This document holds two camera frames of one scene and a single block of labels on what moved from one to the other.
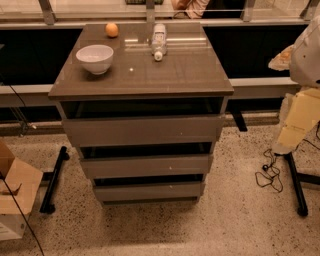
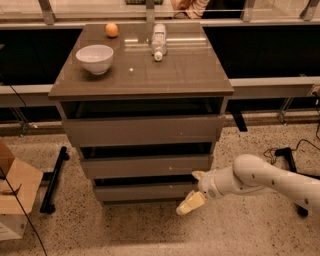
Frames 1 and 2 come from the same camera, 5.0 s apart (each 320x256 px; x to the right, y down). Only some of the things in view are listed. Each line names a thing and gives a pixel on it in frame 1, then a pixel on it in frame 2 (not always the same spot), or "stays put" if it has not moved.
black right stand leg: [296, 179] stays put
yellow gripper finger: [282, 61] → [193, 200]
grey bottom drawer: [152, 192] stays put
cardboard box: [19, 183] stays put
